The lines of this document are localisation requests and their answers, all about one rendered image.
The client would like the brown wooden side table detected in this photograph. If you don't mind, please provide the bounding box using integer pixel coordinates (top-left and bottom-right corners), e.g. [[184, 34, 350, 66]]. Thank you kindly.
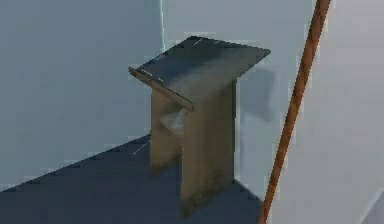
[[128, 35, 272, 218]]

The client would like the brown wooden door frame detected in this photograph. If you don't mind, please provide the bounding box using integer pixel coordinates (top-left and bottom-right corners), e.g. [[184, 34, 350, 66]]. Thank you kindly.
[[259, 0, 332, 224]]

